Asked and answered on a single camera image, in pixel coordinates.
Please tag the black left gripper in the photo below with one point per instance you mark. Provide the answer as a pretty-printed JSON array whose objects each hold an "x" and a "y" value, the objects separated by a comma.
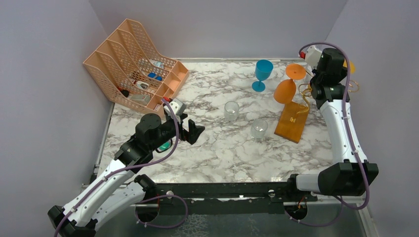
[{"x": 194, "y": 131}]

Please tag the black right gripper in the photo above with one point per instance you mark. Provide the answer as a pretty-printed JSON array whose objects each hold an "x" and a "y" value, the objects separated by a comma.
[{"x": 343, "y": 73}]

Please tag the yellow plastic wine glass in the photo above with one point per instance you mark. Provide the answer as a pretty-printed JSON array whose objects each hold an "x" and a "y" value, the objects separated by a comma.
[{"x": 349, "y": 67}]

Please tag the clear tumbler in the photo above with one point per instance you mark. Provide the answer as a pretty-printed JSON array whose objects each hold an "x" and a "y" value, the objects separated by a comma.
[
  {"x": 231, "y": 111},
  {"x": 258, "y": 129}
]

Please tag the orange plastic wine glass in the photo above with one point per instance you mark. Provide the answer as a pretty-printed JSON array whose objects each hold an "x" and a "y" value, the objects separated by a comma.
[{"x": 286, "y": 89}]

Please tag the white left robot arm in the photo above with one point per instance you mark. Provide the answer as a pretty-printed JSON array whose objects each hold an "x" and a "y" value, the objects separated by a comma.
[{"x": 103, "y": 198}]

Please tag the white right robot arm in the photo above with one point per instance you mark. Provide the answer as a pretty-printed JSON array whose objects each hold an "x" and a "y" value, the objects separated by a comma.
[{"x": 351, "y": 173}]

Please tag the wooden rack base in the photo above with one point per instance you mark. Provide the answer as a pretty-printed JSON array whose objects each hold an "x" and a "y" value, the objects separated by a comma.
[{"x": 292, "y": 122}]

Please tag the blue plastic wine glass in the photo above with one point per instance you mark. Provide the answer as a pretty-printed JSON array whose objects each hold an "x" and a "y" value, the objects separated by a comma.
[{"x": 263, "y": 70}]

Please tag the green small box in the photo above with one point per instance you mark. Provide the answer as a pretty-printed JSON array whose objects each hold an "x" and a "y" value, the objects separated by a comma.
[{"x": 165, "y": 146}]

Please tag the grey box in organizer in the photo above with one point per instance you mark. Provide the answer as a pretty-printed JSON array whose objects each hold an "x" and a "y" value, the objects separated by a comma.
[{"x": 141, "y": 99}]

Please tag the blue item in organizer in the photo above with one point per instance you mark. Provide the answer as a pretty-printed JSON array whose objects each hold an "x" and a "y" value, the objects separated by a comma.
[{"x": 155, "y": 76}]

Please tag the peach plastic file organizer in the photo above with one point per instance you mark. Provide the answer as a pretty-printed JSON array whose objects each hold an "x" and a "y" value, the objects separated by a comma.
[{"x": 121, "y": 64}]

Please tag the gold wire glass rack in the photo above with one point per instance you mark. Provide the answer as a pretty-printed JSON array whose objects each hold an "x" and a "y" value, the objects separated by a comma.
[{"x": 305, "y": 91}]

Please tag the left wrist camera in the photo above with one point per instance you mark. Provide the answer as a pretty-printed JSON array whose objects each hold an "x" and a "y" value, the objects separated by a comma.
[{"x": 178, "y": 109}]

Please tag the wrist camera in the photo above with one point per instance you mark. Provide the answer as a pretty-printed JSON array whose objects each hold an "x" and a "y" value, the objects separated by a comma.
[
  {"x": 178, "y": 109},
  {"x": 311, "y": 56}
]

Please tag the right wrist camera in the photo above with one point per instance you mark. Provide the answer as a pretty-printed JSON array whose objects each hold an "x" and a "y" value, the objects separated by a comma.
[{"x": 311, "y": 56}]

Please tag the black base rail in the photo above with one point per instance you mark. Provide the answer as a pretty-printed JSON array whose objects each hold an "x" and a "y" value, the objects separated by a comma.
[{"x": 222, "y": 198}]

